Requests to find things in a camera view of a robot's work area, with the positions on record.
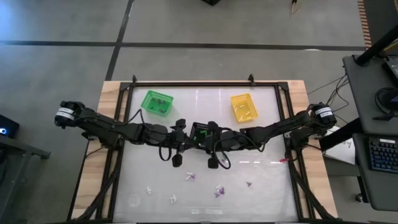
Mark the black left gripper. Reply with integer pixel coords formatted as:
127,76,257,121
144,124,189,150

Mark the black plastic basket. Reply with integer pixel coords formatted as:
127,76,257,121
188,121,222,150

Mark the green plastic basket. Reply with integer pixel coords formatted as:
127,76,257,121
141,90,174,118

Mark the yellow plastic basket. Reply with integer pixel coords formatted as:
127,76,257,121
230,93,259,124

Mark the white paper sheet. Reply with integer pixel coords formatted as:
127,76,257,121
323,138,357,166

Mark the dark grey cart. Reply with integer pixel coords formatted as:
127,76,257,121
0,135,52,224

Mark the grey desk with keyboard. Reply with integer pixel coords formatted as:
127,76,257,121
353,133,398,212

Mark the black round stand base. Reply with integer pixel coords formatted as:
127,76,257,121
374,86,398,114

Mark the black box with blue light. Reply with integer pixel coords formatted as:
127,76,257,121
0,113,20,139

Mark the black backlit keyboard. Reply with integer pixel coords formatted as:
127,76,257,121
368,138,398,174

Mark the black monitor pole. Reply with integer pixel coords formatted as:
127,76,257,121
354,23,398,67

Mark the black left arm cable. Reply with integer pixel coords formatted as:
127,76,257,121
158,142,175,162

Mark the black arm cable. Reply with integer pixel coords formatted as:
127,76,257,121
213,136,232,170
158,142,175,162

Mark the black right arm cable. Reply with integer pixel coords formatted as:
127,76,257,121
213,136,232,170

